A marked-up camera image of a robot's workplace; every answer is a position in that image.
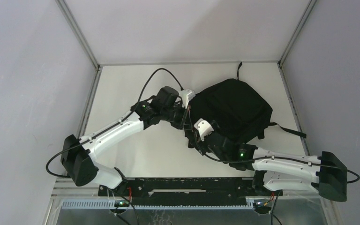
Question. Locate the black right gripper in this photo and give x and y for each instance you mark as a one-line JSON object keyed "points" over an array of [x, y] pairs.
{"points": [[198, 143]]}

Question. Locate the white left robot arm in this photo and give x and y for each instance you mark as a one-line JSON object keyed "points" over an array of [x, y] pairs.
{"points": [[80, 155]]}

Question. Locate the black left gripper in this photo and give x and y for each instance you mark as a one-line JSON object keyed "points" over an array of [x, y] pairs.
{"points": [[181, 123]]}

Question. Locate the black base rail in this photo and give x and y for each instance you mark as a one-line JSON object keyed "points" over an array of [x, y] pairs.
{"points": [[190, 192]]}

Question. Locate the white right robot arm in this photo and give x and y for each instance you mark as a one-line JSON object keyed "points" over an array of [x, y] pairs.
{"points": [[325, 174]]}

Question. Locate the black backpack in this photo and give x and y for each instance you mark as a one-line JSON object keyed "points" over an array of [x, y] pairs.
{"points": [[234, 109]]}

